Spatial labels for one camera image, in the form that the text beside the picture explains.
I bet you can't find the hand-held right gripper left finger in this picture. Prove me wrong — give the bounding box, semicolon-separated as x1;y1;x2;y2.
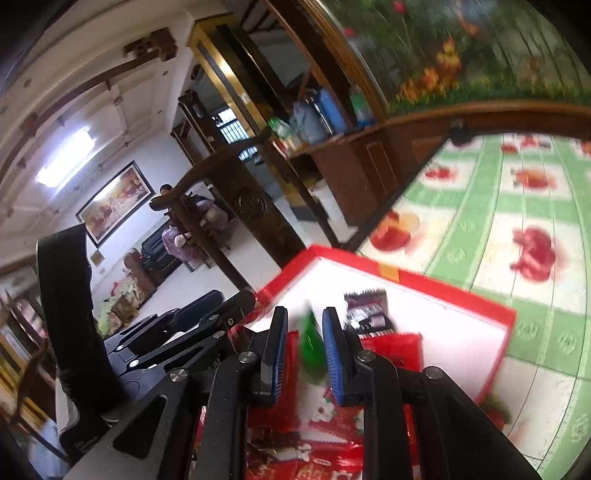
65;305;290;480

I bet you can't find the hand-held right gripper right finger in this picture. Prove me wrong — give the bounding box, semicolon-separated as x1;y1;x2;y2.
322;305;543;480

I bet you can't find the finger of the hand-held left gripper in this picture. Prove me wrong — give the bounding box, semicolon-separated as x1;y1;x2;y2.
104;290;226;352
110;291;257;385

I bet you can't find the green snack packet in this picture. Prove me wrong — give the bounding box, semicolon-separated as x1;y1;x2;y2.
298;310;329;386

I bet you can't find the red cardboard box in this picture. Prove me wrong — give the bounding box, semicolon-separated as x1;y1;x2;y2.
196;244;518;480

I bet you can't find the dark purple snack packet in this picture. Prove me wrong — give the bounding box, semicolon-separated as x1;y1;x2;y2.
344;288;393;330

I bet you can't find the carved wooden chair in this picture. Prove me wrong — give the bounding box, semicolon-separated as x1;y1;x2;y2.
152;127;308;296

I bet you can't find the ceiling light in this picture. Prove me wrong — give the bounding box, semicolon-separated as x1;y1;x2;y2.
36;127;95;188

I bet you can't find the barred window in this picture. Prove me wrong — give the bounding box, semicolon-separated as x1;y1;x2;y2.
216;107;252;153

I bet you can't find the green package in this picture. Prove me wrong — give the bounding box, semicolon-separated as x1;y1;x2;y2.
268;116;296;141

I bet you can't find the low wooden cabinet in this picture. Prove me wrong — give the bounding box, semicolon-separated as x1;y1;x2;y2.
259;99;591;250

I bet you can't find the grey kettle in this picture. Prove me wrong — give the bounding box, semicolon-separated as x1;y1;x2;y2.
291;95;331;144

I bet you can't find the green bottle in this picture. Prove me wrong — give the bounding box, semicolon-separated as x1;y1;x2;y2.
348;85;376;127

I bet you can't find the gold framed partition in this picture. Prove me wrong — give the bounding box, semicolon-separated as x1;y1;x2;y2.
187;14;324;195

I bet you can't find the framed flower mural panel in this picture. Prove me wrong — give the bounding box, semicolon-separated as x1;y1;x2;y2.
300;0;591;116

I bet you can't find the framed wall painting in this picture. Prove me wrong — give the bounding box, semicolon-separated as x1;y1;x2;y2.
75;160;154;247

